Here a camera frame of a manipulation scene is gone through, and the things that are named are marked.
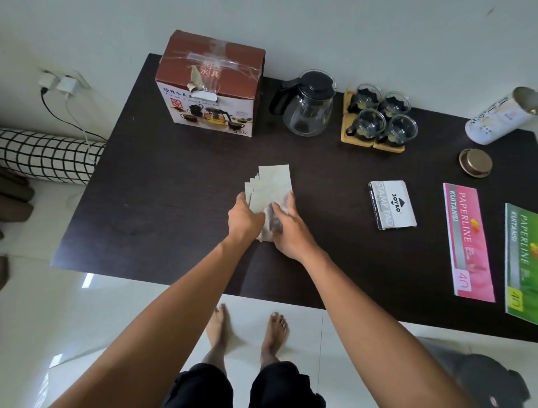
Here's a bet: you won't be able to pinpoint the red tea set box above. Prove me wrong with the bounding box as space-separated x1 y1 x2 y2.
154 29 266 137

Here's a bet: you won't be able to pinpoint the glass teapot black lid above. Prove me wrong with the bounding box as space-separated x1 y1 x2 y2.
268 70 338 137

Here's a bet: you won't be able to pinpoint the person's right forearm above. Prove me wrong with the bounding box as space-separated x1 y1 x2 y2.
300 248 476 408

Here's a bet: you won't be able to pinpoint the black charger cable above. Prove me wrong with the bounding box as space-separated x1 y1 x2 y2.
40 88 108 143

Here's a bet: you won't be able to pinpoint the pile of silver foil sachets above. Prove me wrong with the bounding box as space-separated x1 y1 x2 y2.
244 164 295 244

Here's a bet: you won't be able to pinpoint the person's left leg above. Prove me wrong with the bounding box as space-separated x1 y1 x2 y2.
201 304 231 375

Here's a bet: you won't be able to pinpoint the person's leg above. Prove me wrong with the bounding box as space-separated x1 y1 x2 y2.
259 312 290 370
201 304 231 375

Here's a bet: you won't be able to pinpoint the grey stamp pad box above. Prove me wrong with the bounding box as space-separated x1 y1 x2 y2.
368 180 418 231

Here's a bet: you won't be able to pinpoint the black white checked bolster pillow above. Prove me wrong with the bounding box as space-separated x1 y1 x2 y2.
0 128 106 186

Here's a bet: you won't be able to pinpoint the white printed canister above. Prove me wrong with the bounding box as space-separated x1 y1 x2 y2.
465 87 538 146

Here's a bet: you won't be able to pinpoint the dark brown folded blanket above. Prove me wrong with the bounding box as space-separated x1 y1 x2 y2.
0 166 34 291

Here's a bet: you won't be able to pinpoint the green receipt book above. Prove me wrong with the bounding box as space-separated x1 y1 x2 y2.
504 203 538 327

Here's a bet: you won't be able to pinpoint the person's left forearm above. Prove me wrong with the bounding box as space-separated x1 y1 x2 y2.
50 235 255 408

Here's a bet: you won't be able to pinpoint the person's right leg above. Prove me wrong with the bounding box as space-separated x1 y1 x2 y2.
259 312 290 370

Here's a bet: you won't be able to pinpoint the white charger cable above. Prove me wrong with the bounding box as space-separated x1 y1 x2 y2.
65 93 91 146

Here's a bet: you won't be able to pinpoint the black table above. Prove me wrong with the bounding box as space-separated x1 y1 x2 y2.
50 53 538 344

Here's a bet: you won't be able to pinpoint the person's left hand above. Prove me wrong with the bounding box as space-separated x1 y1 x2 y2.
228 192 266 244

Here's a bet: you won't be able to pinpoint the person's black shorts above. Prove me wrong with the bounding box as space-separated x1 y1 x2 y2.
163 361 327 408

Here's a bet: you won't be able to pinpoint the gold canister lid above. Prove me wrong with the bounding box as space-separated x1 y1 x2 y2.
458 148 493 179

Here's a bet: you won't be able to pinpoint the person's right hand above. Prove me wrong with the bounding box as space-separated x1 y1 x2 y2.
271 191 320 263

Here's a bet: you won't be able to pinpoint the pink receipt book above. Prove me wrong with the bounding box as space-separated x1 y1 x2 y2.
443 183 496 303

